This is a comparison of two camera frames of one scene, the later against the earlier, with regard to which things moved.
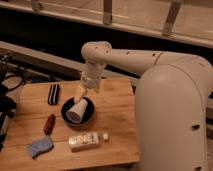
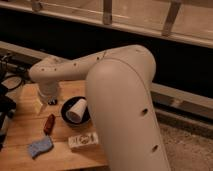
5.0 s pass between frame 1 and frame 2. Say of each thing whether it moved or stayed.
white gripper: moved
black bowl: stayed
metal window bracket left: stayed
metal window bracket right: stayed
